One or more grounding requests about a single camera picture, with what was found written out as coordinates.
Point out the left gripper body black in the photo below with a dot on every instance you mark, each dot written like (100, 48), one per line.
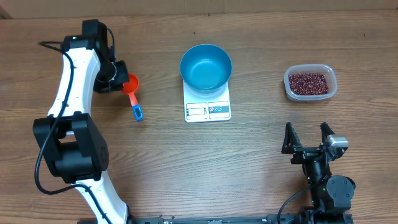
(112, 78)

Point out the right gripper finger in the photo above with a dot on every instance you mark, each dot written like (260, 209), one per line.
(326, 131)
(291, 141)

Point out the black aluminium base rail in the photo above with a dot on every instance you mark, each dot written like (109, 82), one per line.
(270, 219)

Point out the white digital kitchen scale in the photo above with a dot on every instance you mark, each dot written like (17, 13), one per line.
(206, 107)

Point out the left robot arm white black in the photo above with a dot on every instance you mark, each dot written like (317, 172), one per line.
(73, 153)

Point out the clear plastic container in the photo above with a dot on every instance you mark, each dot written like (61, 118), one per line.
(311, 68)

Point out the red beans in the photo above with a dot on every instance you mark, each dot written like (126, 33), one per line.
(308, 84)

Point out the blue bowl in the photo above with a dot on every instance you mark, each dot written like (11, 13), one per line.
(206, 68)

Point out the orange measuring scoop blue handle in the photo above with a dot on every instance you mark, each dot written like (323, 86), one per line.
(129, 89)

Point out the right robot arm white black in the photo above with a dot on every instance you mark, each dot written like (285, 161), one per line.
(330, 193)

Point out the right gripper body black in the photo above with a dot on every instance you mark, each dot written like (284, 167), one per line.
(304, 154)

